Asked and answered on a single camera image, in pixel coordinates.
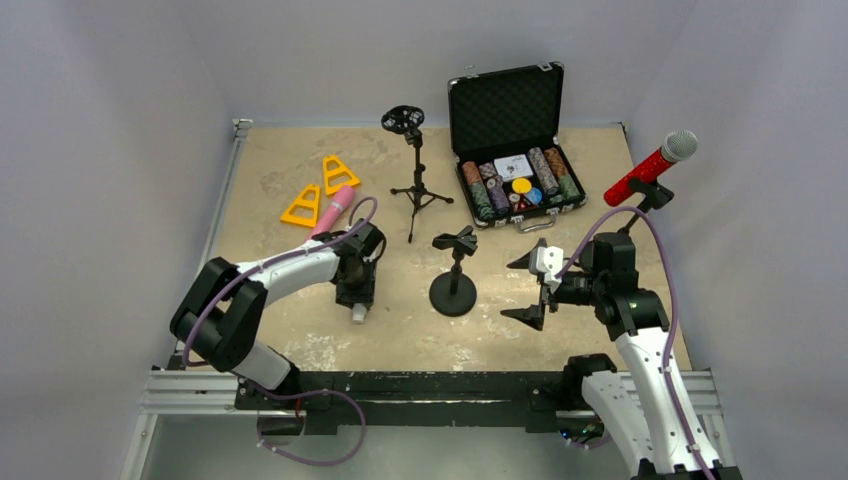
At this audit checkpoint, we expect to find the red glitter microphone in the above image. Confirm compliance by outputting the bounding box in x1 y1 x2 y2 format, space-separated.
603 130 698 207

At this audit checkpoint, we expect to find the white microphone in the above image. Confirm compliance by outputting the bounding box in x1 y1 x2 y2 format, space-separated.
351 303 369 325

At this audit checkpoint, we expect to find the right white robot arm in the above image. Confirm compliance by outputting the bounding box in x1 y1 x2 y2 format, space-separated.
503 232 742 479

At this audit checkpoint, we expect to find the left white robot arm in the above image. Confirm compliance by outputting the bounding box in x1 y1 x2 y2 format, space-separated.
169 220 386 395

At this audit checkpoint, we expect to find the yellow triangle stand near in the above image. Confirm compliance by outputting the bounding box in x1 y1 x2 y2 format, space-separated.
280 184 321 229

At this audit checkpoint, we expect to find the yellow triangle stand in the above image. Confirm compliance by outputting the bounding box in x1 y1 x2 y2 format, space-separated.
322 155 361 196
280 184 321 229

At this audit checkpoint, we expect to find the yellow triangle stand far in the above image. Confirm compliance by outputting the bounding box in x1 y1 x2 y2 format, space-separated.
322 155 361 196

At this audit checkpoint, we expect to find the black tripod mic stand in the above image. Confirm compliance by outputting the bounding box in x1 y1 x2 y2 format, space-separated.
381 105 454 244

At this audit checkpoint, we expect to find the yellow dealer chip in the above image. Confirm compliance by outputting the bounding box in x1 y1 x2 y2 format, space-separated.
511 178 533 195

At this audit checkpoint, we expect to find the pink microphone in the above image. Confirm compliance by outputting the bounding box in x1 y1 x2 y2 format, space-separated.
308 185 355 239

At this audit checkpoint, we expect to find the white card deck box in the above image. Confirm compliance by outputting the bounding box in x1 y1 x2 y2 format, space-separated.
492 154 534 182

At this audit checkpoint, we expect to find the black poker chip case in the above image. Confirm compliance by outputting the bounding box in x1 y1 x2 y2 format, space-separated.
448 62 588 233

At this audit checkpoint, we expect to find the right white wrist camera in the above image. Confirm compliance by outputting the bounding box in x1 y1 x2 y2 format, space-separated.
528 246 565 292

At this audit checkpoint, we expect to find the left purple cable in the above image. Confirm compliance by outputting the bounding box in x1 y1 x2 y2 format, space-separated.
180 195 380 369

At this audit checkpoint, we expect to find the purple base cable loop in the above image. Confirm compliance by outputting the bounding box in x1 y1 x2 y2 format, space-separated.
254 387 368 468

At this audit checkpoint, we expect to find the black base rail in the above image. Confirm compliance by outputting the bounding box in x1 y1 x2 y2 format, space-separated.
235 369 606 443

